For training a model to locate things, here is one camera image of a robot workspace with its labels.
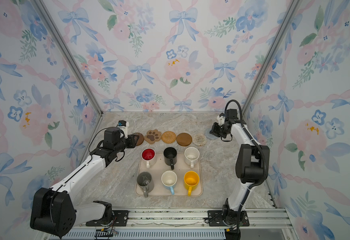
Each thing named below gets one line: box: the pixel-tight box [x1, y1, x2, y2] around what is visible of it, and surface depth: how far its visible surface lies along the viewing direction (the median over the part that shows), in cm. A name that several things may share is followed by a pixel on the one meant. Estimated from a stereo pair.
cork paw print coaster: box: [144, 129, 162, 144], surface depth 108 cm
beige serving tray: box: [135, 153, 203, 197], surface depth 87 cm
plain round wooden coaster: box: [176, 132, 192, 147], surface depth 106 cm
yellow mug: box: [183, 170, 200, 197], surface depth 81 cm
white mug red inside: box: [141, 147, 157, 169], surface depth 91 cm
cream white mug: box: [184, 146, 200, 169], surface depth 90 cm
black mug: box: [163, 146, 178, 171], surface depth 90 cm
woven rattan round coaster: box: [161, 131, 177, 144], surface depth 108 cm
